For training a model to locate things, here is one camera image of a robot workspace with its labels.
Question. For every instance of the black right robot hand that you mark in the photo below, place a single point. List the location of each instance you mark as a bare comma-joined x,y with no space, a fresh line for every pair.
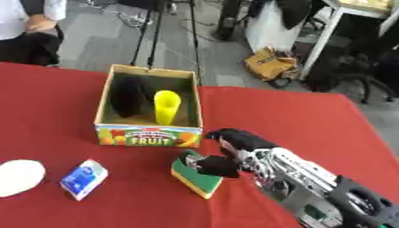
240,142

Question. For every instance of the green and yellow sponge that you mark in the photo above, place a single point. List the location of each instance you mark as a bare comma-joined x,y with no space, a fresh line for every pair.
200,178

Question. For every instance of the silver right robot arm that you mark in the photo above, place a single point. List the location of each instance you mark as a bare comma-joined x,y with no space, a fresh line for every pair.
306,184

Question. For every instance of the cardboard box with fruit print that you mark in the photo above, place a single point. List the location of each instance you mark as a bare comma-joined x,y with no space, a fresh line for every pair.
148,118

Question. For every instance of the black object in box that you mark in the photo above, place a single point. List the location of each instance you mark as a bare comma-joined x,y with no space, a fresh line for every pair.
127,96

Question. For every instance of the yellow plastic cup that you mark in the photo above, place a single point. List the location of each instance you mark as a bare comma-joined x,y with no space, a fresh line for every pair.
167,107

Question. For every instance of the yellow and black bag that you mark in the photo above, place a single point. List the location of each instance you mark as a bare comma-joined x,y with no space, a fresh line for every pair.
271,63

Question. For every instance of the white hanging cloth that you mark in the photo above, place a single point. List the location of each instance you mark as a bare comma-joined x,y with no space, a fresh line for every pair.
273,25

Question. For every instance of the black tripod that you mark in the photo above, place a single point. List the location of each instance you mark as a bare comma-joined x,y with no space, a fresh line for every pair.
156,35

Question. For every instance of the black office chair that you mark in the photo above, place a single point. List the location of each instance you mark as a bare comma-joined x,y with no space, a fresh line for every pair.
358,68

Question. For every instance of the white table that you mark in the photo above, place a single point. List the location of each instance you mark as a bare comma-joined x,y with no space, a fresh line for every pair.
343,26

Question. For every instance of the blue and white small carton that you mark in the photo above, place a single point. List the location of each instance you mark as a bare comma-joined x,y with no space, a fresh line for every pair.
84,179

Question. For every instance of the white oval plate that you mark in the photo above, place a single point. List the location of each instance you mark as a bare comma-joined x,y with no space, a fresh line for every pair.
19,177

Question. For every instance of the person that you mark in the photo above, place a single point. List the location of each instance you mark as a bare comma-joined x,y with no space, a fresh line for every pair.
28,29

